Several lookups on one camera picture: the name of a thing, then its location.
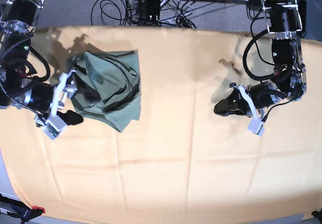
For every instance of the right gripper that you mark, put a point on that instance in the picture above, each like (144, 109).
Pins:
(39, 98)

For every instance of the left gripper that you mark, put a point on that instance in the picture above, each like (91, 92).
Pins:
(263, 95)

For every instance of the green T-shirt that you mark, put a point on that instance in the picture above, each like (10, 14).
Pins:
(116, 77)

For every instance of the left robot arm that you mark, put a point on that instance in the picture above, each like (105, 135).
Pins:
(287, 81)

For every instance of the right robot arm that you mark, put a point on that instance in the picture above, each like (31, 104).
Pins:
(22, 67)

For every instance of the yellow table cloth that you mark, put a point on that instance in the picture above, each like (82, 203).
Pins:
(179, 163)

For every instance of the blue orange clamp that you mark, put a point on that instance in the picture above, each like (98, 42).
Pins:
(22, 211)

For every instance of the black corner clamp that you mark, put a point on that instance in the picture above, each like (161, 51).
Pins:
(318, 215)

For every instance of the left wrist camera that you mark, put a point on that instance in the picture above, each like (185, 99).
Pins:
(256, 126)

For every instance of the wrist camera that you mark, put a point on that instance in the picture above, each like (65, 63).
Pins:
(256, 126)
(54, 129)

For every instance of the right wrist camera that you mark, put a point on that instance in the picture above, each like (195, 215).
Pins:
(54, 129)

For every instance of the black camera stand post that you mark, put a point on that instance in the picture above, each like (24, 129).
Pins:
(150, 11)

